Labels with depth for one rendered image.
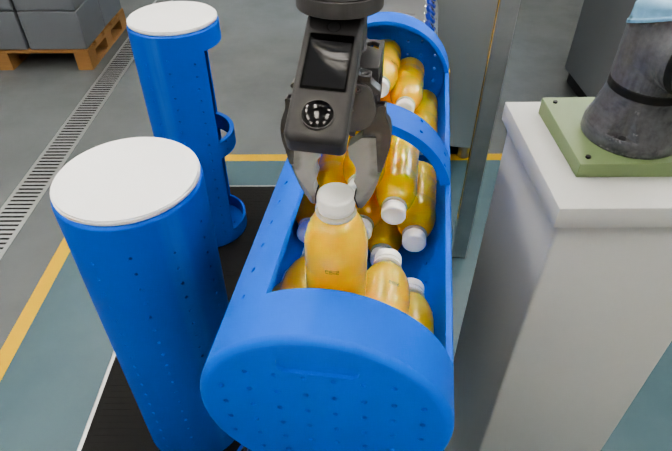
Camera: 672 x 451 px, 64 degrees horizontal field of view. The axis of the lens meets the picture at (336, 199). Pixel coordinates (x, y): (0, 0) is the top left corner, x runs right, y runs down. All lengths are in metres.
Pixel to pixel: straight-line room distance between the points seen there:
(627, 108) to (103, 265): 0.93
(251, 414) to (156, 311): 0.55
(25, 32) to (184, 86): 2.55
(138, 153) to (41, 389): 1.20
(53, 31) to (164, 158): 3.08
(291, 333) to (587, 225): 0.52
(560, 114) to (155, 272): 0.79
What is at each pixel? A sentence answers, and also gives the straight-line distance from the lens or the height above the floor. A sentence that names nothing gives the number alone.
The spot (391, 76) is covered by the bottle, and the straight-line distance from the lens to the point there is 1.12.
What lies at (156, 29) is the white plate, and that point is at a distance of 1.76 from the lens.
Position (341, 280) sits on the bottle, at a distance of 0.57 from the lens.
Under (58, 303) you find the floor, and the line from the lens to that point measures 2.42.
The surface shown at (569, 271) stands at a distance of 0.97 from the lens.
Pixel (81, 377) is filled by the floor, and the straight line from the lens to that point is 2.15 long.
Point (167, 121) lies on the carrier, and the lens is 1.88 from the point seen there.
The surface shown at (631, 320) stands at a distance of 1.13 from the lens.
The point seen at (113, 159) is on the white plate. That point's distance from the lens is 1.17.
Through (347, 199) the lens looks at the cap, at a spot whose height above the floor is 1.32.
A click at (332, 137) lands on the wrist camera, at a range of 0.39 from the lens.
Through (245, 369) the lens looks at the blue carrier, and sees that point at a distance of 0.59.
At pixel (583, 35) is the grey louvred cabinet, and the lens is 3.73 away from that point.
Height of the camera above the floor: 1.66
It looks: 39 degrees down
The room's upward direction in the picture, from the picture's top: straight up
